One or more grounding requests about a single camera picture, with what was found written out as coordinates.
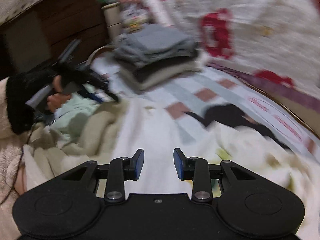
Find grey bunny plush toy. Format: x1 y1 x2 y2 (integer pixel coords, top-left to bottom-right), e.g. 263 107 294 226
117 0 153 29

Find person's left hand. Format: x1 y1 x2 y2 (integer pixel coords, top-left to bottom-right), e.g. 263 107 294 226
46 75 72 114

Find beige folded garment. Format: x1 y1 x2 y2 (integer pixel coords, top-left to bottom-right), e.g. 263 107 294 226
120 59 204 92

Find cream waffle-knit sweatshirt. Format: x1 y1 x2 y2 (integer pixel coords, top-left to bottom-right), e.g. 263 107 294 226
22 100 320 205

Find checkered rug with dog print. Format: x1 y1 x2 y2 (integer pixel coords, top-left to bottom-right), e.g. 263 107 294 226
87 47 320 160

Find light green cloth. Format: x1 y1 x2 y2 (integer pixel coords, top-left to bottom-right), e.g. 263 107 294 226
35 94 103 145

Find grey folded clothes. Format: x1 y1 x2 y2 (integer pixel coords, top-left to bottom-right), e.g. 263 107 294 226
114 24 200 68

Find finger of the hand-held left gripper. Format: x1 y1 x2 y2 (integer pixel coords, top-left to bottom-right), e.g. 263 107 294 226
85 70 121 103

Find geometric patterned cloth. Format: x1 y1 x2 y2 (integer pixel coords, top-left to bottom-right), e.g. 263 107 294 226
0 0 100 24

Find white quilted bear-print bedspread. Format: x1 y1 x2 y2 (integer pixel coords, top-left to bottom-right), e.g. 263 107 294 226
145 0 320 115

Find cream nightstand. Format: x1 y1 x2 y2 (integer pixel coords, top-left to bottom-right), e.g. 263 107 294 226
102 2 124 44

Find beige bed base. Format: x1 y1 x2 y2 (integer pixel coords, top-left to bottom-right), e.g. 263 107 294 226
250 80 320 140

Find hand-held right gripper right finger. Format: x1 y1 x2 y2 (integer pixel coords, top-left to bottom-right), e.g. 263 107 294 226
174 148 257 203

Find brown wooden dresser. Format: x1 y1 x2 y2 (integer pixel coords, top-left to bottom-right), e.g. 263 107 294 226
0 0 110 73

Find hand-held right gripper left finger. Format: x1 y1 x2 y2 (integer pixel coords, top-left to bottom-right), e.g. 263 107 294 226
61 149 145 203

